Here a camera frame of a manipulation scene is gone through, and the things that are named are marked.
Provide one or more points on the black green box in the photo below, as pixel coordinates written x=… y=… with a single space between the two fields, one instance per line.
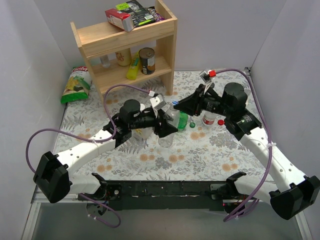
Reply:
x=140 y=15

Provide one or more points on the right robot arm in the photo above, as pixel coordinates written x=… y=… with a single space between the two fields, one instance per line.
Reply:
x=292 y=191

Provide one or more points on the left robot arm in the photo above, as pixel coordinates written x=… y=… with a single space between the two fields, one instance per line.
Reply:
x=56 y=174

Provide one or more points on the floral table mat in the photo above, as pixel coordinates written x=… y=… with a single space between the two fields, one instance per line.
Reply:
x=203 y=153

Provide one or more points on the clear bottle blue white cap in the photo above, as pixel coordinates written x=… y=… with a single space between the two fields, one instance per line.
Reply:
x=174 y=115

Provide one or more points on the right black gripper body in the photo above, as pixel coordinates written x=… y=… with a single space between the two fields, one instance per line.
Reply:
x=198 y=101

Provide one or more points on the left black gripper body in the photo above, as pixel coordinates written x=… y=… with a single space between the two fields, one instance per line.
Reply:
x=160 y=122

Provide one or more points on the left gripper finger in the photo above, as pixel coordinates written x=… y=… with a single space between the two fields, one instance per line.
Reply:
x=166 y=128
x=158 y=130

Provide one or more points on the purple snack packet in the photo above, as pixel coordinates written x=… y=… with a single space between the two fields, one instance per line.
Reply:
x=155 y=14

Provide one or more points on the green bottle cap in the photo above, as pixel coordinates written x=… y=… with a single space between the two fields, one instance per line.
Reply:
x=192 y=125

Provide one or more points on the tin can on shelf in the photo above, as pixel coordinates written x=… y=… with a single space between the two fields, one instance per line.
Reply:
x=147 y=60

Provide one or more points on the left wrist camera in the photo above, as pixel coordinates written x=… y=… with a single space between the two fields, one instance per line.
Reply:
x=157 y=101

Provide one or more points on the square clear bottle white cap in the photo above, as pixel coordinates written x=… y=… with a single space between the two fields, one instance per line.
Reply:
x=143 y=133

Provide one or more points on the red white carton box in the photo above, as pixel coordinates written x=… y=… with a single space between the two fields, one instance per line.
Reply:
x=120 y=19

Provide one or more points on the green chips bag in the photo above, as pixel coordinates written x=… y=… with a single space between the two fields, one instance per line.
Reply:
x=78 y=85

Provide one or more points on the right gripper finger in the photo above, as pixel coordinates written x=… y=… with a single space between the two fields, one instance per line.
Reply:
x=188 y=107
x=194 y=97

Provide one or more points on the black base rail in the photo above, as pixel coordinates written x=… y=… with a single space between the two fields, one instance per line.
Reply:
x=162 y=195

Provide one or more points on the green plastic bottle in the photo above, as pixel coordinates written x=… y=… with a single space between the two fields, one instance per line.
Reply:
x=183 y=120

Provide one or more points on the red bottle cap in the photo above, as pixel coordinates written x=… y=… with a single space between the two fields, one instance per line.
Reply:
x=220 y=122

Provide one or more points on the yellow bottle on shelf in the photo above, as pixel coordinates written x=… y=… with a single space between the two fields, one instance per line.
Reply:
x=134 y=67

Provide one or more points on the clear bottle red label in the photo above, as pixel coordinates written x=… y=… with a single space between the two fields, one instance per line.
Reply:
x=209 y=118

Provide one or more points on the wooden two-tier shelf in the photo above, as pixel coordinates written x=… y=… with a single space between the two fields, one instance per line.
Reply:
x=103 y=38

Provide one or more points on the small clear bottle on shelf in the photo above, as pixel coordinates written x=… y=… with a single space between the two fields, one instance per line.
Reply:
x=105 y=62

